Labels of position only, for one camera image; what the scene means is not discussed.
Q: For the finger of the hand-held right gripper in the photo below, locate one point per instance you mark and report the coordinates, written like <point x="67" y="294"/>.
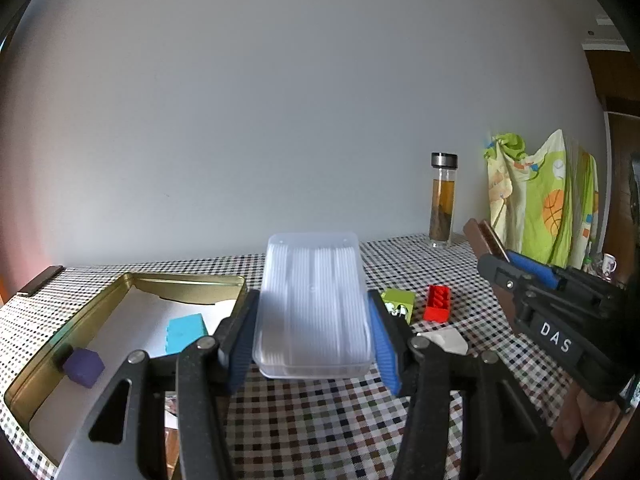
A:
<point x="500" y="275"/>
<point x="532" y="267"/>

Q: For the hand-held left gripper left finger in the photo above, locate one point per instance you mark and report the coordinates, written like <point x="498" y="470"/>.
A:
<point x="240" y="355"/>

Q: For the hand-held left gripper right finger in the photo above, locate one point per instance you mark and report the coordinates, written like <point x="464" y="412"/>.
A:
<point x="385" y="345"/>

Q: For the brown comb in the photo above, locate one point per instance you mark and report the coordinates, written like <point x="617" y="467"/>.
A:
<point x="482" y="237"/>

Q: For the green toy building block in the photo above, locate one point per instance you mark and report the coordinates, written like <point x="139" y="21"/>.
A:
<point x="397" y="305"/>

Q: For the cyan toy building block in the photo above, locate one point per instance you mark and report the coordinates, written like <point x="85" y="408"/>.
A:
<point x="187" y="332"/>

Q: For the white charger plug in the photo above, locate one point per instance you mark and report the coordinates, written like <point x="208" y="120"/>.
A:
<point x="445" y="340"/>

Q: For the red toy building block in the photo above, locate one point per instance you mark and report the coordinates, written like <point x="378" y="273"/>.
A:
<point x="436" y="305"/>

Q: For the clear plastic box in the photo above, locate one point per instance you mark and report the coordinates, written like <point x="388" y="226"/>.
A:
<point x="310" y="305"/>

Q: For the purple cube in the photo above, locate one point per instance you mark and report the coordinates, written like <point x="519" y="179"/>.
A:
<point x="82" y="367"/>

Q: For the gold metal tin box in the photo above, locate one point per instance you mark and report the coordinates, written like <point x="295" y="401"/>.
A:
<point x="40" y="360"/>

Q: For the person's right hand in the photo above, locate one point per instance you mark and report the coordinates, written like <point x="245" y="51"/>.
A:
<point x="580" y="420"/>

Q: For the white printed mug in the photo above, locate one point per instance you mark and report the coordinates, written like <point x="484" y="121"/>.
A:
<point x="608" y="266"/>

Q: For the green printed cloth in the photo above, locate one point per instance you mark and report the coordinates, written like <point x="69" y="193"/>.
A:
<point x="545" y="200"/>

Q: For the checkered tablecloth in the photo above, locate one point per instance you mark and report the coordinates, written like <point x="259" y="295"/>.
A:
<point x="310" y="410"/>

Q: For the glass tea bottle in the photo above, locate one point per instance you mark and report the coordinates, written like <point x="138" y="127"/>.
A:
<point x="443" y="200"/>

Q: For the wooden cabinet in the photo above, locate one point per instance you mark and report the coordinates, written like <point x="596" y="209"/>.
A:
<point x="620" y="135"/>

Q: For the dark mobile phone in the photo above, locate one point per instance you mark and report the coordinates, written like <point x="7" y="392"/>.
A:
<point x="40" y="281"/>

